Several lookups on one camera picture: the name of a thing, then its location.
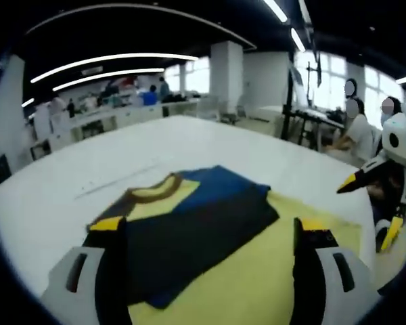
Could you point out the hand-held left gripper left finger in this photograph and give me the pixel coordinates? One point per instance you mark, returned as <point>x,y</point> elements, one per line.
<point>74,287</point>

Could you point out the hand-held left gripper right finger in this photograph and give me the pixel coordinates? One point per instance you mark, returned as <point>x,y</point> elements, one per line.
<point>331,287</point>

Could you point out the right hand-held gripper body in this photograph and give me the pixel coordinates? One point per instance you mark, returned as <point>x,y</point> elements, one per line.
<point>401,142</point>

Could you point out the yellow blue grey garment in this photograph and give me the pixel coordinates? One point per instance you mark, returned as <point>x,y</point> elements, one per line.
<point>223,271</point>

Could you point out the black metal stand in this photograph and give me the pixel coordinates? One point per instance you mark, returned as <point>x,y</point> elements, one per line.
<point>286,125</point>

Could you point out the white cabinet counter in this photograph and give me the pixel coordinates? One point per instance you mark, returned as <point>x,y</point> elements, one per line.
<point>122,116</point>

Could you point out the ceiling air vent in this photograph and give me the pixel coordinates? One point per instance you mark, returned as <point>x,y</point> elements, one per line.
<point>92,71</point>

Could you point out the curved ceiling light strip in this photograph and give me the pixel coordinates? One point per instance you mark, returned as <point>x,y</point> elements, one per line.
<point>122,57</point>
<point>122,73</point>

